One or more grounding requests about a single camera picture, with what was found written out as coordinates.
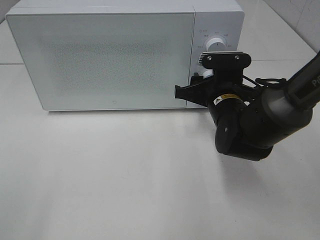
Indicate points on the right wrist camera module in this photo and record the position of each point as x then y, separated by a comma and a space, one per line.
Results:
226, 66

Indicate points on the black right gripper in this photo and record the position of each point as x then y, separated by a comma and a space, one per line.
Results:
224, 100

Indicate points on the white dial knob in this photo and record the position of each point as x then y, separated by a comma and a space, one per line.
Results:
215, 44
207, 73

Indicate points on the white microwave oven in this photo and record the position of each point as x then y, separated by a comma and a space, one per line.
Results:
211, 18

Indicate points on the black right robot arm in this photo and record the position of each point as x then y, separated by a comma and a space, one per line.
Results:
251, 119

